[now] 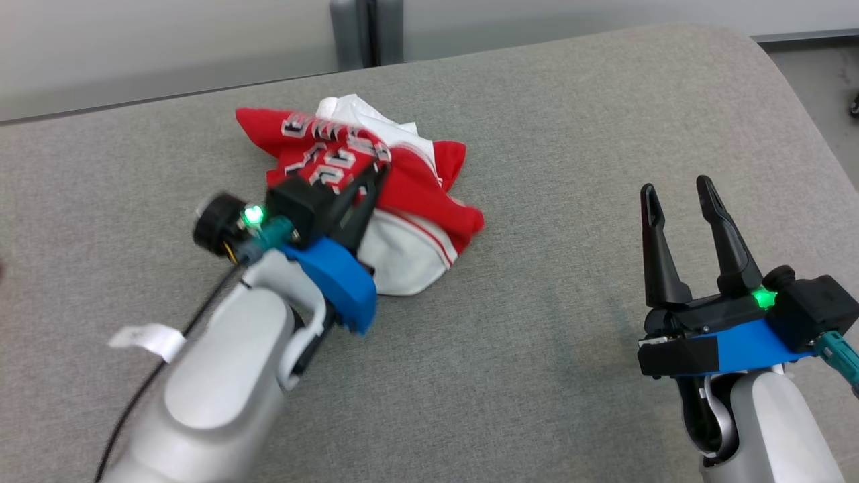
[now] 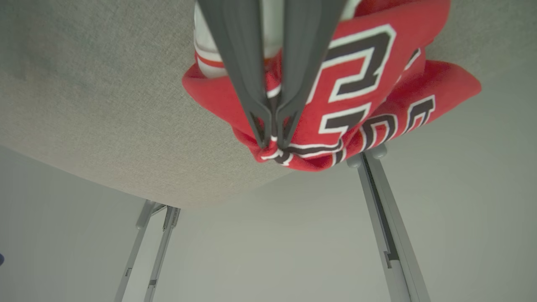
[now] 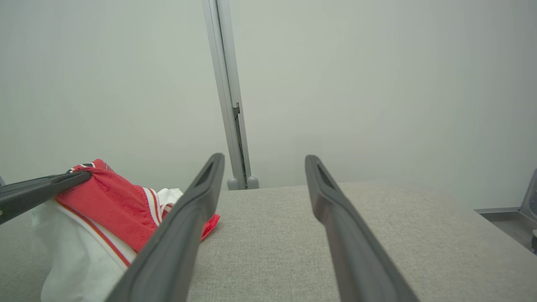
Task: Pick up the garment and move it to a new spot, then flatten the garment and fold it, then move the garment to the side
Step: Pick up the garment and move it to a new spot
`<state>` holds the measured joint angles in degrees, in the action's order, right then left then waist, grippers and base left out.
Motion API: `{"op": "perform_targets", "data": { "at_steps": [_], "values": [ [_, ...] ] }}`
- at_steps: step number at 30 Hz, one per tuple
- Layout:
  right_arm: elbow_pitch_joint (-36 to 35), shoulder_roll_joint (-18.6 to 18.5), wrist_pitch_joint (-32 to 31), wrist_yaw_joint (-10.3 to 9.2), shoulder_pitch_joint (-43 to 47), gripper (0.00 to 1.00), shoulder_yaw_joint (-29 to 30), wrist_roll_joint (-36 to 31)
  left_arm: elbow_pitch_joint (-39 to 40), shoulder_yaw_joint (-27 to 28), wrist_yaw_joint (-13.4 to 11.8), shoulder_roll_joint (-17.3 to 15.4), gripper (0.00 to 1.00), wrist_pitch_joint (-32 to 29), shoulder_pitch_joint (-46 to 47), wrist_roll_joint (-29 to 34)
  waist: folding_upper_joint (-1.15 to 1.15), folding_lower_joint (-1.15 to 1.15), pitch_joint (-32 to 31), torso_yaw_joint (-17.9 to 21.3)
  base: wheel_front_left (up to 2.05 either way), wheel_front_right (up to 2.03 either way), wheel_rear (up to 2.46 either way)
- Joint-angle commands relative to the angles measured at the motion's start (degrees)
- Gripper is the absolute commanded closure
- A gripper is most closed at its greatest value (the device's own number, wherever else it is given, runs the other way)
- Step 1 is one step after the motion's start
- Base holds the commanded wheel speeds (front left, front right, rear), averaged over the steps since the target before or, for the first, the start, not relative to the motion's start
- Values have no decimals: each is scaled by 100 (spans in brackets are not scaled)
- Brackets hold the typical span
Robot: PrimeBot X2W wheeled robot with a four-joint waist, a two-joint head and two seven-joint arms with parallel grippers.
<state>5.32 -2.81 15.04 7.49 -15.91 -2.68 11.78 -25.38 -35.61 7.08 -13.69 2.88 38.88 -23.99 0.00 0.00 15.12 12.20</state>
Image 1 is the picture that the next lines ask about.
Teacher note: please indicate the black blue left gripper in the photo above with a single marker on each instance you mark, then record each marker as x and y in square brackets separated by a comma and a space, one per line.
[342, 282]

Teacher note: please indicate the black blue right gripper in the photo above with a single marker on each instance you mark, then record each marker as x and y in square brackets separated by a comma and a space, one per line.
[698, 342]

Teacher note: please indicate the red white printed t-shirt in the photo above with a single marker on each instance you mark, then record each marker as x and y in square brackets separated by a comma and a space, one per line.
[416, 188]

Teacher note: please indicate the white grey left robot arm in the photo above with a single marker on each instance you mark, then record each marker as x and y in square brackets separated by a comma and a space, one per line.
[221, 376]

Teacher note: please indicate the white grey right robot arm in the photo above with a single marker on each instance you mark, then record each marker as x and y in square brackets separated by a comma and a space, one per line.
[772, 429]

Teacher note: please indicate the grey fabric sofa seat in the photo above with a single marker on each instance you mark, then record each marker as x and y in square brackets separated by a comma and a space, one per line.
[537, 335]

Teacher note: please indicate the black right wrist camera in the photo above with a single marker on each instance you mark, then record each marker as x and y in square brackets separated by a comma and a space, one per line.
[819, 308]

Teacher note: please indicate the grey partition joint post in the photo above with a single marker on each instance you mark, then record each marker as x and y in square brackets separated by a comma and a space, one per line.
[349, 33]

